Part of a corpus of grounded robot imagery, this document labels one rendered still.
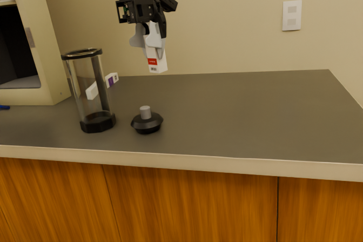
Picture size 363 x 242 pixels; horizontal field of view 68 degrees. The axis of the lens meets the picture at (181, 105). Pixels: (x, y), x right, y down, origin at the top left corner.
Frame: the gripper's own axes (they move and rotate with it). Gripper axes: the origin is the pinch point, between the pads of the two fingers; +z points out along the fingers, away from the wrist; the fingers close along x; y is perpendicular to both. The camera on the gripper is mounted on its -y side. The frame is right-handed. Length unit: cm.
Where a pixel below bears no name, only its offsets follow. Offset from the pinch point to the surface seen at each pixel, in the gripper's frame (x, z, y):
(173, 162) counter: 14.0, 22.7, 11.6
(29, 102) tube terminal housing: -61, 19, 15
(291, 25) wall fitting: 10, 1, -67
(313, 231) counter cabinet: 40, 41, -5
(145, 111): -0.2, 14.4, 6.3
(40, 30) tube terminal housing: -53, -8, 7
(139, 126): 0.3, 17.5, 9.3
